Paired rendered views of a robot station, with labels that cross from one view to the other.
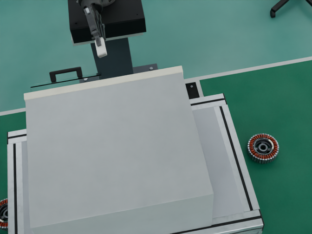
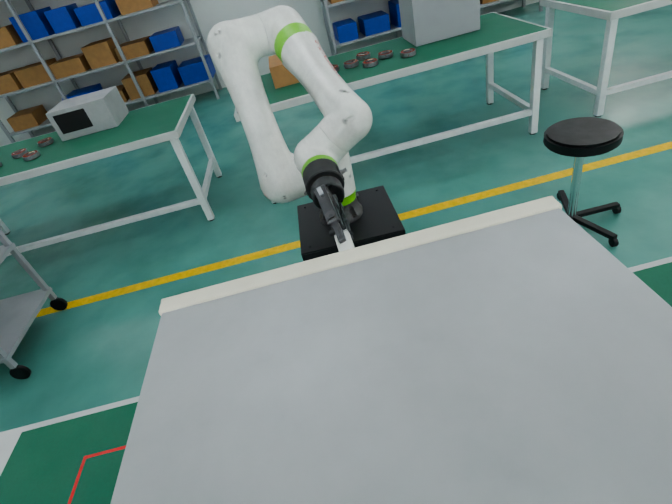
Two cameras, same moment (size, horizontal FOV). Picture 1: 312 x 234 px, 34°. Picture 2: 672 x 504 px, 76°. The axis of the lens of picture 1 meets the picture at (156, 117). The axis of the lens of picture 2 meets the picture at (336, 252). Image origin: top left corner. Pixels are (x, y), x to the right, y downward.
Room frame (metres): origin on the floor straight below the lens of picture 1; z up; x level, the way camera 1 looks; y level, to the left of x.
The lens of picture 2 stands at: (0.49, 0.12, 1.59)
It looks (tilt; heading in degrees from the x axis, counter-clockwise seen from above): 36 degrees down; 5
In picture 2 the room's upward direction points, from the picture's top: 16 degrees counter-clockwise
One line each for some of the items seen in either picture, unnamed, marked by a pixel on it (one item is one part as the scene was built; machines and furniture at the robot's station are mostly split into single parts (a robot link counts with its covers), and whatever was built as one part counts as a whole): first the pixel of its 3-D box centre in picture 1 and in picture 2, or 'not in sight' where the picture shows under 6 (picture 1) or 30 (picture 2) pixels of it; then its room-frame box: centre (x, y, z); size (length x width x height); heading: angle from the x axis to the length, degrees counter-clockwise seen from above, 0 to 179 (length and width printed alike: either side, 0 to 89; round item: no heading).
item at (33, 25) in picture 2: not in sight; (36, 24); (7.00, 3.71, 1.43); 0.42 x 0.36 x 0.29; 2
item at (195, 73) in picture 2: not in sight; (197, 69); (7.13, 1.97, 0.40); 0.42 x 0.42 x 0.25; 4
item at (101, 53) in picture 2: not in sight; (103, 52); (7.06, 3.09, 0.92); 0.40 x 0.36 x 0.27; 2
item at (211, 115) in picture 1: (126, 178); not in sight; (0.67, 0.10, 1.09); 0.68 x 0.44 x 0.05; 94
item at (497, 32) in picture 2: not in sight; (384, 106); (3.93, -0.25, 0.38); 2.20 x 0.90 x 0.75; 94
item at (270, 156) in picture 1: (263, 148); not in sight; (0.90, -0.38, 0.77); 0.11 x 0.11 x 0.04
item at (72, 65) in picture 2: not in sight; (72, 65); (7.02, 3.56, 0.87); 0.42 x 0.40 x 0.18; 94
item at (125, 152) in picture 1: (117, 159); (417, 470); (0.67, 0.12, 1.22); 0.44 x 0.39 x 0.20; 94
